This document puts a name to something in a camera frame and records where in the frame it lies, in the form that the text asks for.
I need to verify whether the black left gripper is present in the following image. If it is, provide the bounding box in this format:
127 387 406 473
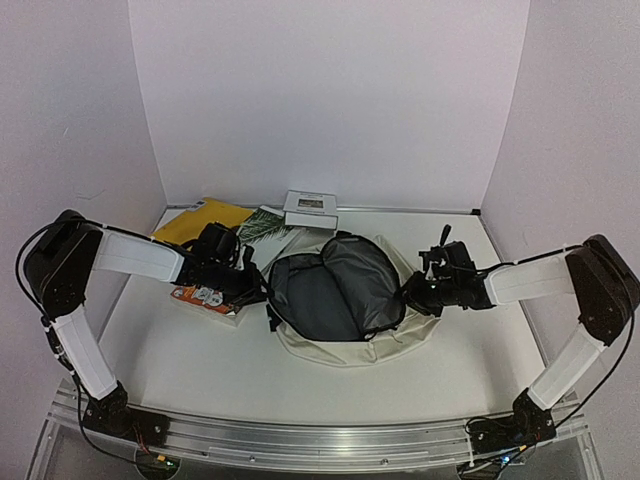
205 259 274 306

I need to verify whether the yellow hardcover book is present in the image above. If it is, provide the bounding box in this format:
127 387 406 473
153 198 253 245

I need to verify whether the white box with photo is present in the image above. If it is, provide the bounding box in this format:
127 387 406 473
283 190 338 230

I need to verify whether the beige canvas student bag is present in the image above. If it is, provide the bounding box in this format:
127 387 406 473
266 232 440 368

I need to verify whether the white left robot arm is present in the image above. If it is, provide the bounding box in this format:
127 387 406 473
14 210 267 435

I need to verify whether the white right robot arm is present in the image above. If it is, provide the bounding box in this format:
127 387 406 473
399 234 639 446

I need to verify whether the white Singularity book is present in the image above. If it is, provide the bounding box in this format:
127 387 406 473
249 227 306 271

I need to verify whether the dark Three Days book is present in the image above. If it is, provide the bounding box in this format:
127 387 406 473
237 206 293 244

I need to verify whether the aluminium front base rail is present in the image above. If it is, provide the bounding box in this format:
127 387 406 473
50 383 587 473

